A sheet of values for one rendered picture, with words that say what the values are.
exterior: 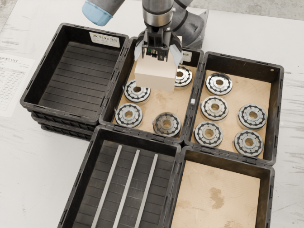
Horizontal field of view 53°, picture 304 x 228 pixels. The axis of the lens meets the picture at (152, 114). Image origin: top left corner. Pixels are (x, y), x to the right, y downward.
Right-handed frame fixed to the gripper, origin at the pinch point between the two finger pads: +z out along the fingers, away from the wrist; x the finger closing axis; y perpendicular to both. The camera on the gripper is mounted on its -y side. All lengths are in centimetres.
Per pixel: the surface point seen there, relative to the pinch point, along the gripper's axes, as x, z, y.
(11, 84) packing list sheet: -69, 40, -4
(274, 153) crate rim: 41.0, 16.6, 18.6
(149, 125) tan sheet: -1.4, 26.7, 11.4
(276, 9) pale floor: 73, 110, -147
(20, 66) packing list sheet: -69, 40, -14
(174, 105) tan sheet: 6.5, 26.7, 1.0
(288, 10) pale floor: 83, 110, -147
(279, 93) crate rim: 42.8, 16.7, -4.5
